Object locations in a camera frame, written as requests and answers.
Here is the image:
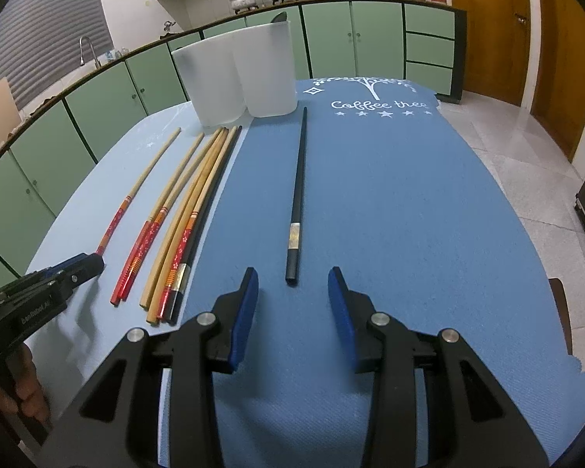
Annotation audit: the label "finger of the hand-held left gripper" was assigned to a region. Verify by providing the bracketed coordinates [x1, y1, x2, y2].
[49, 253, 105, 303]
[27, 253, 93, 284]

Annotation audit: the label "brown wooden chair back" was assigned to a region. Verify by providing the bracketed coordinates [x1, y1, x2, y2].
[548, 278, 573, 356]

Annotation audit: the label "brown wooden door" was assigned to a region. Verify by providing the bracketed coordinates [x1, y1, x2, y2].
[530, 0, 585, 164]
[446, 0, 534, 108]

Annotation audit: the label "white plastic utensil holder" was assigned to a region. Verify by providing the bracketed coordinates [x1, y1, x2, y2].
[172, 19, 297, 128]

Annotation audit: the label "dark blue printed placemat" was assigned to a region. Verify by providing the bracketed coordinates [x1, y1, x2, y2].
[158, 75, 585, 468]

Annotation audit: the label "light blue printed placemat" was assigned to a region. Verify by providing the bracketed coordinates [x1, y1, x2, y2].
[24, 102, 247, 468]

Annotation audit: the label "person's left hand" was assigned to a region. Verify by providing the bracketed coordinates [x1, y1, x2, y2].
[0, 344, 52, 427]

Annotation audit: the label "grey window shutter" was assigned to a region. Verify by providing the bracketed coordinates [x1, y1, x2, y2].
[0, 0, 113, 103]

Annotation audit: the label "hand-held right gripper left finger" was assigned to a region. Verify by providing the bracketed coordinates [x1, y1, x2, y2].
[39, 267, 260, 468]

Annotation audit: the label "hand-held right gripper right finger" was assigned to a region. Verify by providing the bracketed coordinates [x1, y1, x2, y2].
[328, 266, 549, 468]

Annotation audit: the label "green base kitchen cabinets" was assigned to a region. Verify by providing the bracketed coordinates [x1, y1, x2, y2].
[0, 0, 469, 298]

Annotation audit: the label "bundle of mixed chopsticks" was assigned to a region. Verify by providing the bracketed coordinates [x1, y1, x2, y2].
[118, 128, 222, 305]

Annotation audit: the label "chrome sink faucet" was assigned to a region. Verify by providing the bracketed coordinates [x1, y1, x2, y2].
[78, 35, 101, 68]

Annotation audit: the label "brown cardboard sheet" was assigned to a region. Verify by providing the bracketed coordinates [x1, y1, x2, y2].
[0, 77, 20, 167]

